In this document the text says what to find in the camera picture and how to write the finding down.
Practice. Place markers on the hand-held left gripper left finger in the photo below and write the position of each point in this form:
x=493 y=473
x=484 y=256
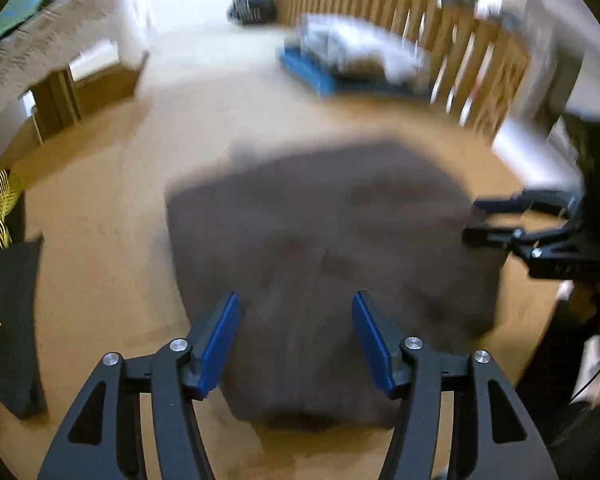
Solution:
x=220 y=345

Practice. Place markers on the white knitted cardigan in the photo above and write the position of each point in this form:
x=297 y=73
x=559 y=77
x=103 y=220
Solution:
x=360 y=45

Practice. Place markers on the black garment with yellow print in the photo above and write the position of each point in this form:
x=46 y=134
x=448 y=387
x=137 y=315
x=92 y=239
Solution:
x=10 y=310

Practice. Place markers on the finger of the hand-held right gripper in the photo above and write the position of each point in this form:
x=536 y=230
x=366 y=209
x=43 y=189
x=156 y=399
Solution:
x=500 y=205
x=485 y=237

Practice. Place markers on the white lace tablecloth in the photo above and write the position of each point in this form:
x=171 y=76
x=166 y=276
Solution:
x=55 y=35

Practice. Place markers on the small wooden table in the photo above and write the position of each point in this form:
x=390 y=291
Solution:
x=55 y=100

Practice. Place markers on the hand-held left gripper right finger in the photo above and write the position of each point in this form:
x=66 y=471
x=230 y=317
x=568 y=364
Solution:
x=372 y=345

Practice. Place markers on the brown sweater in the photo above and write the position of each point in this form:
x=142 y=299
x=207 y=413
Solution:
x=305 y=260

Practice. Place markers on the blue folded cloth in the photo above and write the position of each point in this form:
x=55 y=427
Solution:
x=305 y=70

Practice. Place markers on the black yellow-striped cloth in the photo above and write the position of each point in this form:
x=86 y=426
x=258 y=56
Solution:
x=0 y=210

